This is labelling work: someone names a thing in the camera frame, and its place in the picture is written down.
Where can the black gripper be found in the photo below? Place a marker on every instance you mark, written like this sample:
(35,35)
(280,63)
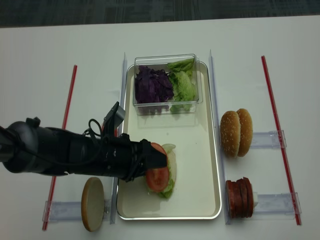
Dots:
(128,160)

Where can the lettuce leaf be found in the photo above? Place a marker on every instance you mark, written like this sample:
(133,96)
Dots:
(168,191)

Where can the red tomato slice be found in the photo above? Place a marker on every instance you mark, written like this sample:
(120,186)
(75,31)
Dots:
(157,179)

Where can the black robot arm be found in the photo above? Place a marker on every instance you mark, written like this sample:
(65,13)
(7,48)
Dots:
(26,147)

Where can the outer tomato end slice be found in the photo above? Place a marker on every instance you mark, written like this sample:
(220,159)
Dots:
(105,131)

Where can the green lettuce in container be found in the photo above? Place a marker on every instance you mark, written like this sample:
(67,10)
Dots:
(181,77)

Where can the stack of meat slices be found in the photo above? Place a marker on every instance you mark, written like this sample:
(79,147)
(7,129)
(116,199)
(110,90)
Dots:
(240,198)

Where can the white block behind meat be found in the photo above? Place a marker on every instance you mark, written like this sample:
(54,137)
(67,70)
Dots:
(255,199)

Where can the white rectangular serving tray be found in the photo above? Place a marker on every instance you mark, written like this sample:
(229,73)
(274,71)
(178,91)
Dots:
(197,192)

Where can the standing bun half left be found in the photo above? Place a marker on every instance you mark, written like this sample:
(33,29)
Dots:
(92,204)

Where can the shredded purple cabbage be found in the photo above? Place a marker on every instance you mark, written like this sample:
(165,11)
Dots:
(152,86)

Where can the clear plastic salad container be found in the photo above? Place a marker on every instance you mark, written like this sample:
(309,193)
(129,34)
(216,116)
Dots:
(170,106)

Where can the sesame bun top front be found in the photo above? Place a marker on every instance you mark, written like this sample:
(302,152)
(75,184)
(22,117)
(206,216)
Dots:
(230,133)

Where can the sesame bun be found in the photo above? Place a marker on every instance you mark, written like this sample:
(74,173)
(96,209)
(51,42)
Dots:
(246,131)
(230,133)

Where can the sesame bun top rear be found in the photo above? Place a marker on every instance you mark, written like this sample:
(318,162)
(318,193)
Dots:
(246,131)

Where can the left red strip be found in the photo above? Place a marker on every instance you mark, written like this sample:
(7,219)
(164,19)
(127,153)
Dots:
(67,105)

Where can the red strip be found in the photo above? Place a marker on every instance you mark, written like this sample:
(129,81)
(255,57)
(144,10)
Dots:
(67,105)
(292,191)

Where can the clear left bun holder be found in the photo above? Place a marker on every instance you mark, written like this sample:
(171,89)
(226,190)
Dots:
(57,211)

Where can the clear sesame bun holder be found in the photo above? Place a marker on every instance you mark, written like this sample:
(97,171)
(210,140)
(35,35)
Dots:
(269,140)

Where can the right red strip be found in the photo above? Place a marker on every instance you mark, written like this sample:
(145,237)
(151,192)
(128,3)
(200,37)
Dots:
(292,191)

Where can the right clear tray rail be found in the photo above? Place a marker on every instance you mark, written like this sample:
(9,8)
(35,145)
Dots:
(216,128)

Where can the clear meat holder rail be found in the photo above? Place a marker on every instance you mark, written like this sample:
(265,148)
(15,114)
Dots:
(275,207)

